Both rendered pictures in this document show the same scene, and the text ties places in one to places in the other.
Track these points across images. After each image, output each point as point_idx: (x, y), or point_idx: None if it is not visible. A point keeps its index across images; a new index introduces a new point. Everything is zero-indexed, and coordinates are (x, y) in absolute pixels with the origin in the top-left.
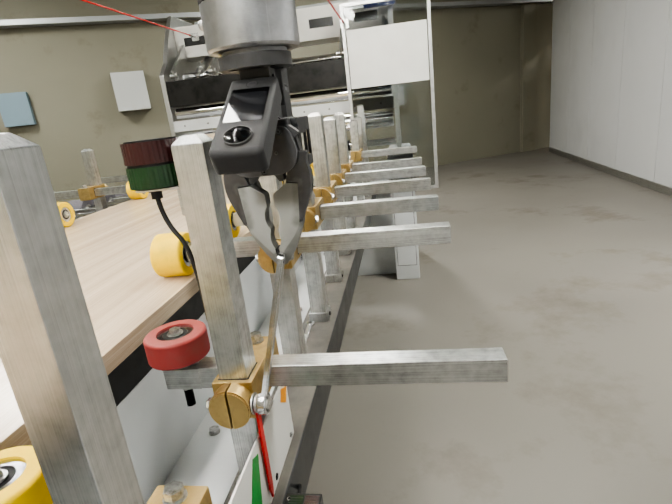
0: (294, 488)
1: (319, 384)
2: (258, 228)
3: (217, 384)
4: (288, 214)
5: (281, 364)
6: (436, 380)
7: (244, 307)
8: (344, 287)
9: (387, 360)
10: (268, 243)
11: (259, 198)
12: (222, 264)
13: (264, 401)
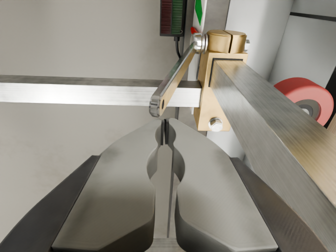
0: (181, 51)
1: (153, 79)
2: (201, 149)
3: (242, 53)
4: (122, 167)
5: (186, 90)
6: (53, 77)
7: (225, 111)
8: (169, 235)
9: (88, 88)
10: (181, 129)
11: (198, 209)
12: (266, 117)
13: (194, 37)
